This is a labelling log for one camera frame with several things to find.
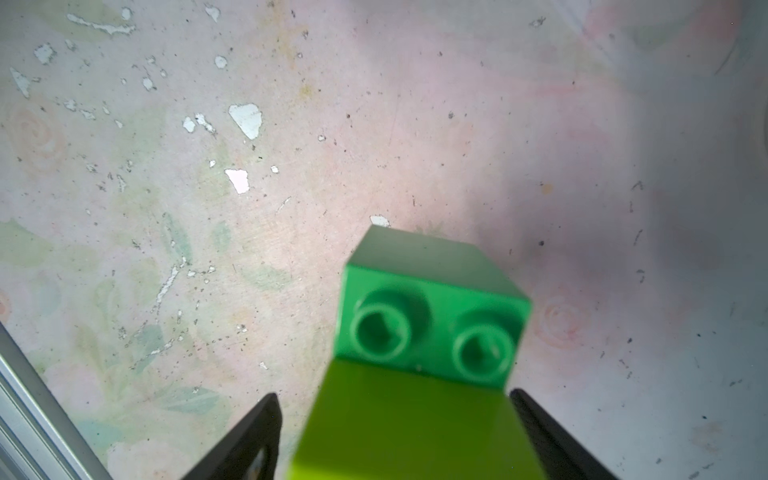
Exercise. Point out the lime long lego brick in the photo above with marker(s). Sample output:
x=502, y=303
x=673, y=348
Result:
x=371, y=422

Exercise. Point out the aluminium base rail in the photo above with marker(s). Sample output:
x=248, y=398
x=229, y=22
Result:
x=38, y=440

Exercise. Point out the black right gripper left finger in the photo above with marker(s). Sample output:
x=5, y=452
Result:
x=249, y=450

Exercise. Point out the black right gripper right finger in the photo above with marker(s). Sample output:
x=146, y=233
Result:
x=560, y=454

